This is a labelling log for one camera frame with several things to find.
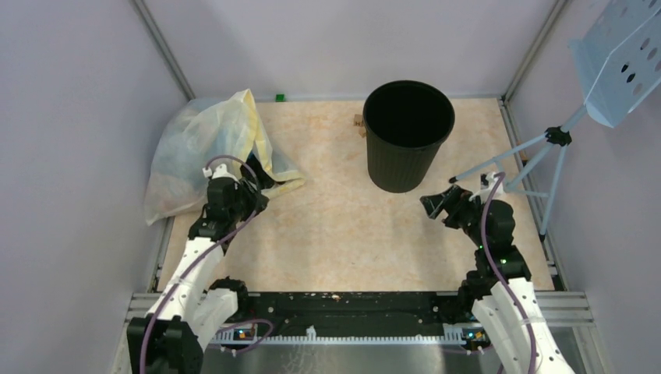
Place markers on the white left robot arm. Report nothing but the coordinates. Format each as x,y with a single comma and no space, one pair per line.
174,333

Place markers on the small wooden block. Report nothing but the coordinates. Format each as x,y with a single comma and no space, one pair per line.
360,125

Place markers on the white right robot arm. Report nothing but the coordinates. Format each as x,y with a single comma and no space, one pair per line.
499,293

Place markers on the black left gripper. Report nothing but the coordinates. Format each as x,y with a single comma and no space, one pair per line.
249,191

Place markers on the perforated light blue panel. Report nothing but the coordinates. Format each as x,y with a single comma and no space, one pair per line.
618,59

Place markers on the white slotted cable duct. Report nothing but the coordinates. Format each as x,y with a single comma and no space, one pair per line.
453,336

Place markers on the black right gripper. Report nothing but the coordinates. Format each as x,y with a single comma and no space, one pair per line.
434,205

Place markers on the black plastic trash bin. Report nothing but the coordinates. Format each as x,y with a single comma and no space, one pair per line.
406,123

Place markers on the translucent yellow plastic bag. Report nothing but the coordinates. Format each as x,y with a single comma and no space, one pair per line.
206,129

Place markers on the light blue tripod stand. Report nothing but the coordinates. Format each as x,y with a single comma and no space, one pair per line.
558,136

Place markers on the black plastic trash bag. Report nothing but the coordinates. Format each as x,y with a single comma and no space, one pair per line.
265,181

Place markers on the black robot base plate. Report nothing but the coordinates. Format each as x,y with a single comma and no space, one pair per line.
355,314

